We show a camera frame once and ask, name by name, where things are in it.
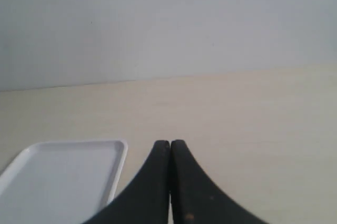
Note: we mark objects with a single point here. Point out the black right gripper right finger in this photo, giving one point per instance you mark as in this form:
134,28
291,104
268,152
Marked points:
195,198

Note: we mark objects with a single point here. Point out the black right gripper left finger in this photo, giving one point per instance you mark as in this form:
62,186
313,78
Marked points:
146,198

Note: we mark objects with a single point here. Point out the white plastic tray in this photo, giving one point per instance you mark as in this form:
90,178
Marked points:
61,182

